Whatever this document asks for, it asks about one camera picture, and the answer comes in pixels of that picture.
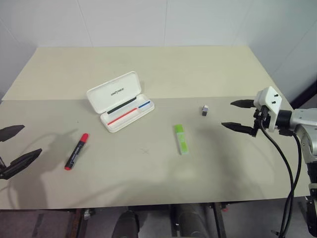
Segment black pen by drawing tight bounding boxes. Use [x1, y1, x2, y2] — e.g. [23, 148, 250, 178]
[107, 97, 138, 115]

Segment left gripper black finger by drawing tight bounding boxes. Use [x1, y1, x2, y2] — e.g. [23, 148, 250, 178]
[2, 148, 43, 179]
[0, 124, 25, 142]

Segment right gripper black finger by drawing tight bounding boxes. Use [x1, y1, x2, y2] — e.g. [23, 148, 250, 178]
[230, 99, 256, 109]
[221, 122, 257, 137]

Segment metal table frame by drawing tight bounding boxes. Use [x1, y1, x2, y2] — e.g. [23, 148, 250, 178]
[66, 202, 238, 238]

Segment white plastic pencil case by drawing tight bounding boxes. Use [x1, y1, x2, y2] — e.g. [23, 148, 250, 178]
[86, 71, 156, 133]

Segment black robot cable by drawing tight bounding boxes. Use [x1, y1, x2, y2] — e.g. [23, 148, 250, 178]
[278, 130, 303, 199]
[259, 125, 295, 238]

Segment red and black marker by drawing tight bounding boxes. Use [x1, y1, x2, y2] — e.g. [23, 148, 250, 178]
[64, 133, 90, 172]

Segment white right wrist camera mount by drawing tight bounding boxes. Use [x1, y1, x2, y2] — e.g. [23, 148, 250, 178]
[256, 86, 283, 133]

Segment thin red pen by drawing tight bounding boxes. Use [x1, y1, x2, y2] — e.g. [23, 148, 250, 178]
[107, 107, 139, 125]

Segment green highlighter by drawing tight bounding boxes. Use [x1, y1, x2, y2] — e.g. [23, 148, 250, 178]
[173, 124, 191, 156]

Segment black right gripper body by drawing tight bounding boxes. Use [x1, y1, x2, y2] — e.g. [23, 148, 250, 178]
[252, 105, 272, 137]

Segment dark rounded shape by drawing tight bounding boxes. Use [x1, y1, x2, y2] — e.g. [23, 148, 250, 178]
[170, 204, 206, 238]
[115, 210, 141, 238]

